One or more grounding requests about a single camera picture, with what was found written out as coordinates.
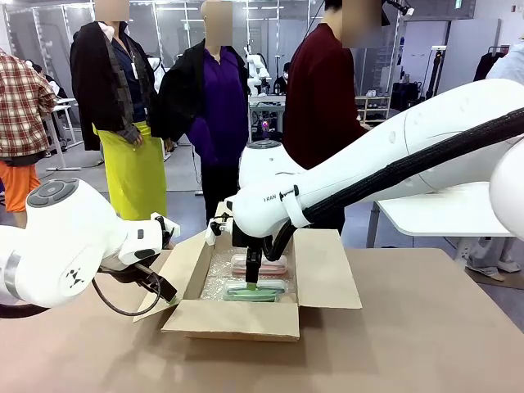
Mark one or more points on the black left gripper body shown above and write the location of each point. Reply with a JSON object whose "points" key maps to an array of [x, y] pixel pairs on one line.
{"points": [[123, 275]]}

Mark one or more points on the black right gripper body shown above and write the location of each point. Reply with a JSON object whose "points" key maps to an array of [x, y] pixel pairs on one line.
{"points": [[241, 236]]}

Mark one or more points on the pink glasses case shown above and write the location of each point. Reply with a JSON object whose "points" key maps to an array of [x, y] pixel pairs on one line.
{"points": [[274, 268]]}

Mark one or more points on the green glasses case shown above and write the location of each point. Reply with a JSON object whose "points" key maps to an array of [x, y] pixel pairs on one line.
{"points": [[270, 294]]}

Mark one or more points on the brown cardboard box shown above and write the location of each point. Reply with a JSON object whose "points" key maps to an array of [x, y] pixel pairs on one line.
{"points": [[233, 319]]}

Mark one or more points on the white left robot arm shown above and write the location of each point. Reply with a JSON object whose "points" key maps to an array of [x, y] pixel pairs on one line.
{"points": [[61, 233]]}

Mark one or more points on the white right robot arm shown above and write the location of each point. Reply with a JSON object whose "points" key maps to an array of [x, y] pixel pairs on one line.
{"points": [[368, 163]]}

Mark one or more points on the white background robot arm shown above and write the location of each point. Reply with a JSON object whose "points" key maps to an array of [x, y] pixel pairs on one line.
{"points": [[258, 69]]}

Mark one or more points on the clear bubble wrap sheet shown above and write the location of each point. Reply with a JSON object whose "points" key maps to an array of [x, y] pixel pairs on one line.
{"points": [[217, 278]]}

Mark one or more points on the mannequin with yellow skirt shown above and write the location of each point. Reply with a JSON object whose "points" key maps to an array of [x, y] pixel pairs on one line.
{"points": [[131, 172]]}

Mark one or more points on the mannequin with purple shirt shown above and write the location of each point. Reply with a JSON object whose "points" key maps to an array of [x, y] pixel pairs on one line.
{"points": [[221, 123]]}

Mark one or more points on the grey background workstation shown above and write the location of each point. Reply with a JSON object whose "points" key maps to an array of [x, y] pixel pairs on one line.
{"points": [[266, 114]]}

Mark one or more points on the person in maroon shirt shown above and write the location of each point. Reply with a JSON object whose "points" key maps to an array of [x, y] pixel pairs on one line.
{"points": [[319, 102]]}

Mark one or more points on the white background desk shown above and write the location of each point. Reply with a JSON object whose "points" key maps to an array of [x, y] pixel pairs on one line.
{"points": [[61, 123]]}

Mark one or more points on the wooden shoe rack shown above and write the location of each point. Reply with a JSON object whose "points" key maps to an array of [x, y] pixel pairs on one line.
{"points": [[374, 108]]}

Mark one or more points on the mannequin with plaid shirt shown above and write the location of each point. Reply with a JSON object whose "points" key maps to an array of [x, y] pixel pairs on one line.
{"points": [[20, 114]]}

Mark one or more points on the white side table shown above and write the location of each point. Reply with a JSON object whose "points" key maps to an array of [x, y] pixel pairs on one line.
{"points": [[442, 213]]}

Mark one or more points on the clothes rack with black garment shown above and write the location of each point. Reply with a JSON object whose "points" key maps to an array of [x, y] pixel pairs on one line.
{"points": [[489, 65]]}

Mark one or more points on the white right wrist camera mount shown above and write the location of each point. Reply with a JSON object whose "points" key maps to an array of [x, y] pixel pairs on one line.
{"points": [[217, 229]]}

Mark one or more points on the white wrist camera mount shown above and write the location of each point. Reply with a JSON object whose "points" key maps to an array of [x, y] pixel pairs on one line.
{"points": [[164, 229], [217, 229]]}

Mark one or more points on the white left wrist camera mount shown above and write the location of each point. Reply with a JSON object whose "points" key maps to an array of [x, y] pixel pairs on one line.
{"points": [[164, 229]]}

